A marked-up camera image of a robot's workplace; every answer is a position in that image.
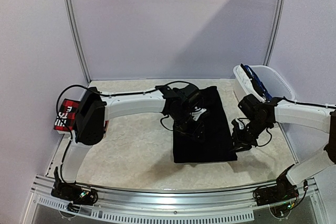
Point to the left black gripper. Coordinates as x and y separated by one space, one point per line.
195 132

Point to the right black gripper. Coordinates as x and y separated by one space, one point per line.
241 135

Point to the black t-shirt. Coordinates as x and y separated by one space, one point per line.
214 144

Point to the blue plaid shirt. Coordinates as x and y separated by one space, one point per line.
256 83

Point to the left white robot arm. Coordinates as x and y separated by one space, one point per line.
118 104

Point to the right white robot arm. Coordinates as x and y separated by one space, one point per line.
263 115

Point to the white laundry basket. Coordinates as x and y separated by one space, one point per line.
262 81

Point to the white towel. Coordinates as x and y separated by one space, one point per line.
242 85

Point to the red plaid folded shirt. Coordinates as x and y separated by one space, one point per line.
83 120

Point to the perforated metal front panel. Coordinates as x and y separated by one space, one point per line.
43 209

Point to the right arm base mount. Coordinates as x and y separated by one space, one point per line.
282 191

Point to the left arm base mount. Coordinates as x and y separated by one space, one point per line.
72 192

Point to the aluminium front rail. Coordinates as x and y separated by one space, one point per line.
175 198

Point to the right wall metal profile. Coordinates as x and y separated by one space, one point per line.
274 31

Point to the wall metal profile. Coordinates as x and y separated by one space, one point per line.
274 31
76 40

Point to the left wall metal profile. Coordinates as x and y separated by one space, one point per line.
76 40

